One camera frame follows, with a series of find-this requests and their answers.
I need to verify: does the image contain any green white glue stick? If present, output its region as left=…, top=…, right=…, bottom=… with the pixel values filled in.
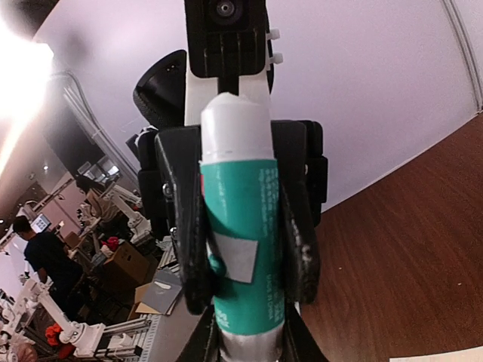
left=200, top=93, right=285, bottom=361

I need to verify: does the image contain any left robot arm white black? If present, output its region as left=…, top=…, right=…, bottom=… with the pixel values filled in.
left=133, top=50, right=328, bottom=314

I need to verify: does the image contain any person in dark shirt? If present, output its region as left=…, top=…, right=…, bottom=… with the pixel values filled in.
left=13, top=216, right=83, bottom=321

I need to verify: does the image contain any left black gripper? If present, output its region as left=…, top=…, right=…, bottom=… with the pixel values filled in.
left=137, top=121, right=328, bottom=315

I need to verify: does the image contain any cardboard box in background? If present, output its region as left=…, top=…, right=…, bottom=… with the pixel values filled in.
left=101, top=243, right=157, bottom=293

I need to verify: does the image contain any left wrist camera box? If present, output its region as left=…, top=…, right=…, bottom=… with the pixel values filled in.
left=183, top=0, right=284, bottom=127

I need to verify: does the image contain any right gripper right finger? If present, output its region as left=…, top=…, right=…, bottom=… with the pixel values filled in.
left=279, top=302, right=328, bottom=362

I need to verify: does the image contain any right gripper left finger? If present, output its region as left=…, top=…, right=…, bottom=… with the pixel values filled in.
left=177, top=305, right=221, bottom=362

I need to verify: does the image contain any seated person in background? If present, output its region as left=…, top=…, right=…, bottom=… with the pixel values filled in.
left=75, top=175, right=125, bottom=233

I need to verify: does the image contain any beige envelope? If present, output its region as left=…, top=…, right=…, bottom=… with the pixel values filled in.
left=390, top=348, right=482, bottom=362

